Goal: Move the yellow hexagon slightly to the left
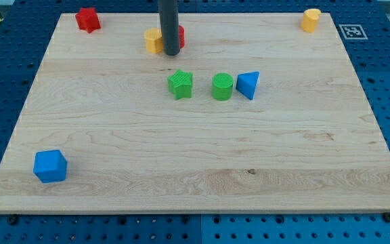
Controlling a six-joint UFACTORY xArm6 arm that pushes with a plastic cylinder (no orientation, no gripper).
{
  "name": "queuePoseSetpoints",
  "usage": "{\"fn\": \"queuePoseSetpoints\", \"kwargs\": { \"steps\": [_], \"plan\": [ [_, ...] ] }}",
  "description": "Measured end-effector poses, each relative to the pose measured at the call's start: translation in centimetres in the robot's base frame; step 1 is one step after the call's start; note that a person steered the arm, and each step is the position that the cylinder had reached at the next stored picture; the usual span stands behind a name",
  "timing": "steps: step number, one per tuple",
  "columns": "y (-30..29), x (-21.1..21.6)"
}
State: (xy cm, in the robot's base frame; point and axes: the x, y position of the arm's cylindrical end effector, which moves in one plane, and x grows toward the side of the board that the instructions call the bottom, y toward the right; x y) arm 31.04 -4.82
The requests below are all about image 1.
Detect red round block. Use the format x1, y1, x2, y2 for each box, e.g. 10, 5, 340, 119
179, 25, 185, 49

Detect green star block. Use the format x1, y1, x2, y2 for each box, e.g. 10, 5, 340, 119
167, 69, 193, 100

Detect blue cube block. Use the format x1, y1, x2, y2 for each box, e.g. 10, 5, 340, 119
33, 150, 67, 184

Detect yellow hexagon block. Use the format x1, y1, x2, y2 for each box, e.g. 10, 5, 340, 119
144, 28, 164, 54

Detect white fiducial marker tag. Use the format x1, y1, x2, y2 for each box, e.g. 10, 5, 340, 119
339, 24, 368, 40

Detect yellow heart block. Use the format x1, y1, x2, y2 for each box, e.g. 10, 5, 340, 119
301, 8, 321, 33

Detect black bolt front right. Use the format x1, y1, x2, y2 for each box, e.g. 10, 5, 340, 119
382, 212, 390, 223

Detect red star block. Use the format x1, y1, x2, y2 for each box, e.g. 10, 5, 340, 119
75, 7, 101, 33

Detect light wooden board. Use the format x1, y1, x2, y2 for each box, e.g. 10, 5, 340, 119
0, 13, 390, 214

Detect black bolt front left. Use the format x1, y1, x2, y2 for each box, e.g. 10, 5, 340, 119
7, 215, 19, 226

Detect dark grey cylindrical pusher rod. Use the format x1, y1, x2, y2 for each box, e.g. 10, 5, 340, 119
158, 0, 180, 56

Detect blue triangle block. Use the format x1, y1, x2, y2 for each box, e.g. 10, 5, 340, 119
236, 71, 259, 100

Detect black bolt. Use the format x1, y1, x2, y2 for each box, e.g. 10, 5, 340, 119
382, 212, 390, 223
7, 215, 19, 226

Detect green cylinder block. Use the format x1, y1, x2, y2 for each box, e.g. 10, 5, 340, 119
211, 73, 234, 101

